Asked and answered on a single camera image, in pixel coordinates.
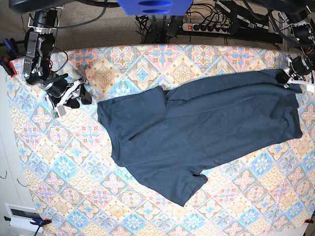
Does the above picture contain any black cable bundle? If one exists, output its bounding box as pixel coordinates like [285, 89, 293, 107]
[134, 14, 180, 45]

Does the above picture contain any orange right corner clamp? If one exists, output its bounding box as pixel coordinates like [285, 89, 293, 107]
[304, 219, 314, 224]

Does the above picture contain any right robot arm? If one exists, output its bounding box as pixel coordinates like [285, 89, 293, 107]
[22, 7, 92, 118]

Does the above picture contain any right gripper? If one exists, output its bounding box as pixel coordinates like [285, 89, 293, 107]
[45, 78, 92, 118]

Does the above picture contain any dark blue t-shirt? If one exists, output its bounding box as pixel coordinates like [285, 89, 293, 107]
[97, 70, 302, 206]

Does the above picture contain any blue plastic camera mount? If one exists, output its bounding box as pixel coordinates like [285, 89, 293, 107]
[117, 0, 193, 16]

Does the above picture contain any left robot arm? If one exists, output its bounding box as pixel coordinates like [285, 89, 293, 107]
[268, 0, 315, 92]

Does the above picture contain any blue orange bottom clamp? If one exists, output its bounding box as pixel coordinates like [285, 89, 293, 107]
[4, 216, 52, 233]

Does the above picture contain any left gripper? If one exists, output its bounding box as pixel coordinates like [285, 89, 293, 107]
[276, 55, 315, 92]

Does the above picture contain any white wall outlet box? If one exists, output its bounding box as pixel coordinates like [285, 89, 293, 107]
[4, 203, 40, 232]

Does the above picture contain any white power strip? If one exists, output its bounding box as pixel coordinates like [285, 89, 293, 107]
[182, 23, 229, 34]

